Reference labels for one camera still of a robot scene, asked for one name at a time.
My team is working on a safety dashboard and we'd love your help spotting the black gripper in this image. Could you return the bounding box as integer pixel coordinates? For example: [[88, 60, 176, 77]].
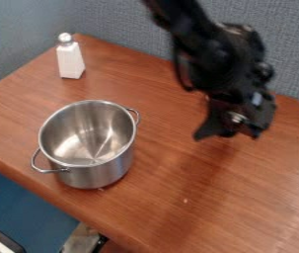
[[192, 90, 277, 141]]

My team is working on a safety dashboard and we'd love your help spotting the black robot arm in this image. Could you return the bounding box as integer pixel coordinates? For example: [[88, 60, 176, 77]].
[[142, 0, 277, 140]]

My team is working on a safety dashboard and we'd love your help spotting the stainless steel pot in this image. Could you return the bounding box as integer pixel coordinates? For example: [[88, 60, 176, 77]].
[[31, 100, 142, 190]]

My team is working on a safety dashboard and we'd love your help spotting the white salt shaker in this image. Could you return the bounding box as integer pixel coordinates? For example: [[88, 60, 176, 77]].
[[55, 33, 86, 79]]

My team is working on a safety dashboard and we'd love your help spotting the grey table leg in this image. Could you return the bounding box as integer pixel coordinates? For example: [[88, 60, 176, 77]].
[[59, 222, 108, 253]]

